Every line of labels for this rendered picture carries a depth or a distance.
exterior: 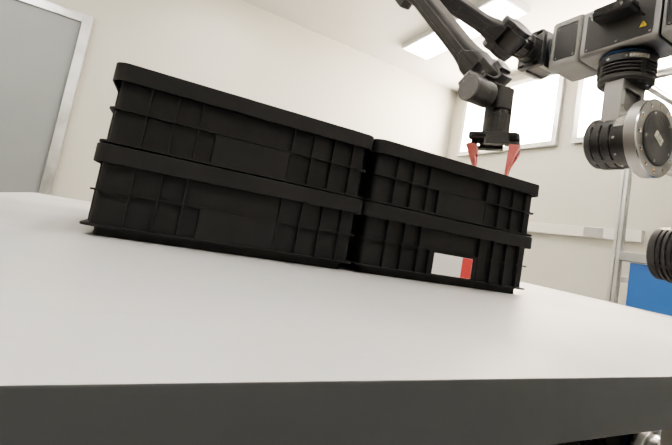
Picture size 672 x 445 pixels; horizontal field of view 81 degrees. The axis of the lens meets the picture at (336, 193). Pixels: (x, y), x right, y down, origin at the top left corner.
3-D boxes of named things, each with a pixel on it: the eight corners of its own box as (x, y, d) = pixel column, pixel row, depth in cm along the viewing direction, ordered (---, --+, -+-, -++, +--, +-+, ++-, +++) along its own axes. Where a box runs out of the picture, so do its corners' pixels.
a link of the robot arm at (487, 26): (411, -57, 110) (390, -23, 117) (411, -42, 100) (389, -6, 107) (529, 27, 122) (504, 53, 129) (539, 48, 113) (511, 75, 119)
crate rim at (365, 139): (315, 164, 94) (316, 155, 94) (376, 150, 66) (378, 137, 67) (130, 119, 79) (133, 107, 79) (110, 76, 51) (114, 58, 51)
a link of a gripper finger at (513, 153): (515, 179, 80) (520, 135, 81) (478, 176, 83) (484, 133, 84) (516, 185, 86) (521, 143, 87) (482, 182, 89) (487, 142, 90)
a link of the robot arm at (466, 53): (423, -41, 106) (400, -5, 113) (409, -47, 102) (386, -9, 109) (519, 71, 89) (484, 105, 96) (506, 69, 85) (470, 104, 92)
